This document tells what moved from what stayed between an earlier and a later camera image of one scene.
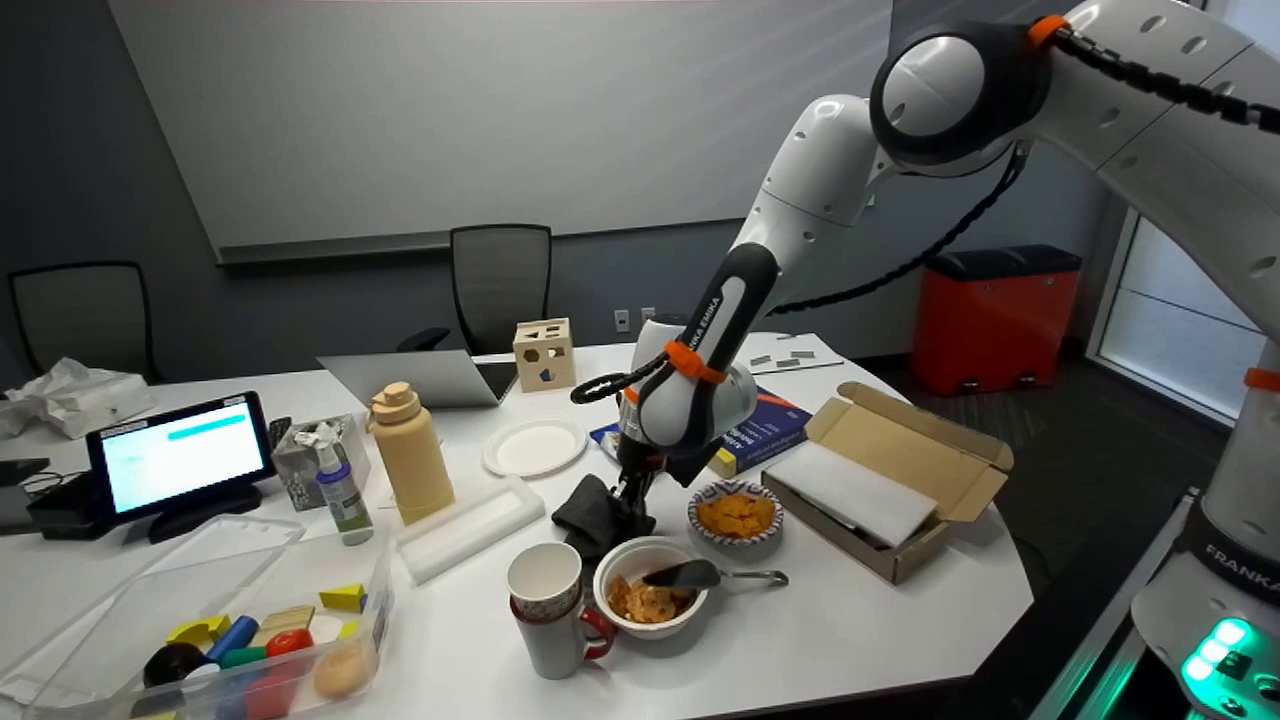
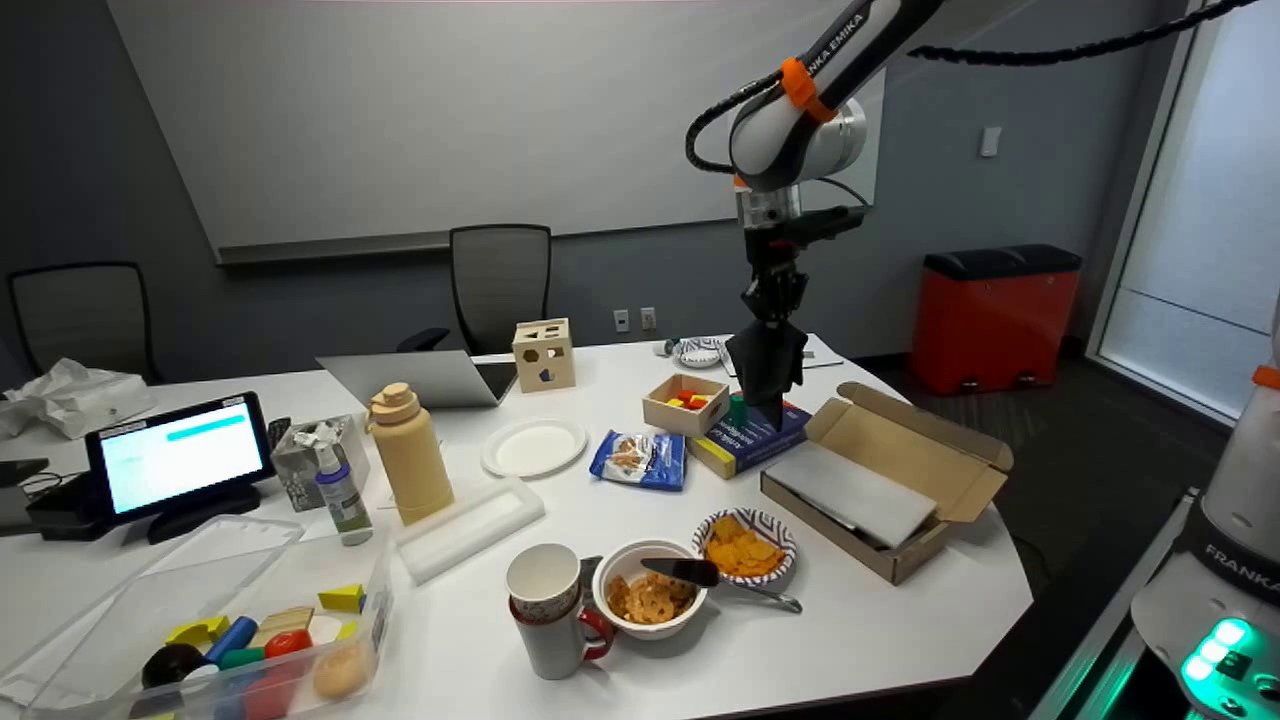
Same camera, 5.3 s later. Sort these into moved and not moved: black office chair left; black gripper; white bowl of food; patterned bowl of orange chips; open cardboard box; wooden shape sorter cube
Moved: patterned bowl of orange chips; black gripper
Not moved: wooden shape sorter cube; black office chair left; white bowl of food; open cardboard box
